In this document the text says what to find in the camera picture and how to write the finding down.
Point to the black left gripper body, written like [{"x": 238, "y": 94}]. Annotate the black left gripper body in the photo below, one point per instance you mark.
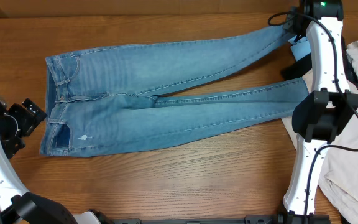
[{"x": 26, "y": 123}]

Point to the black dark garment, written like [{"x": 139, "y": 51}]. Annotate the black dark garment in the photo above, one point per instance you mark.
[{"x": 302, "y": 54}]

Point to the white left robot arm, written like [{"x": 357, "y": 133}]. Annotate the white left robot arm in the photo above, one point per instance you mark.
[{"x": 17, "y": 203}]

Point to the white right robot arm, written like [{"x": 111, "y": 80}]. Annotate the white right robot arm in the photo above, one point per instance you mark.
[{"x": 324, "y": 113}]

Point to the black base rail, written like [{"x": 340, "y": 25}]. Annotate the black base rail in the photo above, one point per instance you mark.
[{"x": 96, "y": 217}]

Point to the blue denim jeans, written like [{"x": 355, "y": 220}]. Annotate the blue denim jeans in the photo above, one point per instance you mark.
[{"x": 125, "y": 98}]

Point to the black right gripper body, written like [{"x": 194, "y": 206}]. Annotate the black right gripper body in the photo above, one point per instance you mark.
[{"x": 293, "y": 26}]

